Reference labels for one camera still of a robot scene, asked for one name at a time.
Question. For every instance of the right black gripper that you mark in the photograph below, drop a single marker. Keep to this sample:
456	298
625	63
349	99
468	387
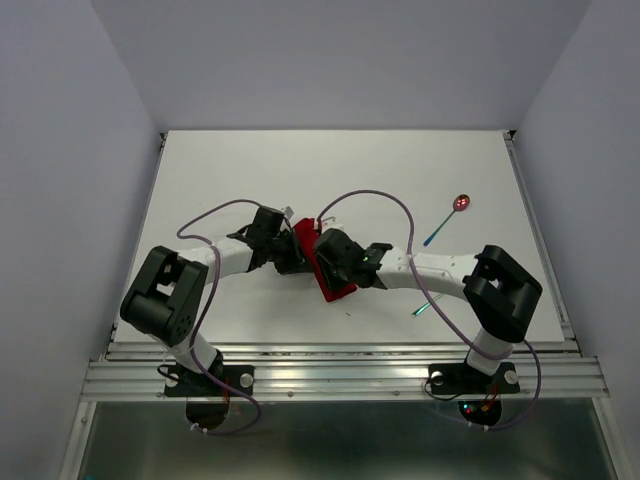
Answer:
332	280

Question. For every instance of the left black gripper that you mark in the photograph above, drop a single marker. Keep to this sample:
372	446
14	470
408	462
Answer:
296	262

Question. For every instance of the red cloth napkin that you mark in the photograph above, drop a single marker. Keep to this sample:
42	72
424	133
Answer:
306	235

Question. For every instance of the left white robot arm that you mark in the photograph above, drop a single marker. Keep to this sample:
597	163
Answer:
163	300

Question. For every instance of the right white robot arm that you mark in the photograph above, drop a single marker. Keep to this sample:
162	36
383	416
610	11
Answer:
500	292

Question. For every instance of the iridescent metal fork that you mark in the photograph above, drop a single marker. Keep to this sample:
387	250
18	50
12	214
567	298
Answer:
425	306

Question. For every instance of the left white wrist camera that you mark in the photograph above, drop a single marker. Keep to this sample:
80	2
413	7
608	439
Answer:
288	212

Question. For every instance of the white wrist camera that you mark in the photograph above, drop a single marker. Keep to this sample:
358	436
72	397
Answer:
288	212
329	223

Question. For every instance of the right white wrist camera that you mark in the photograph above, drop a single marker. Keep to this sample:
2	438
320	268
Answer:
329	223

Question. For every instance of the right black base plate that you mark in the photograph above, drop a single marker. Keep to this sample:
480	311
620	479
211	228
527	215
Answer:
460	379

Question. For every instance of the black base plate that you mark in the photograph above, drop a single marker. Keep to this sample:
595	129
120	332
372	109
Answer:
183	383
460	379

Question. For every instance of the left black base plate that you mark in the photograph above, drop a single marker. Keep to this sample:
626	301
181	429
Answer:
183	383

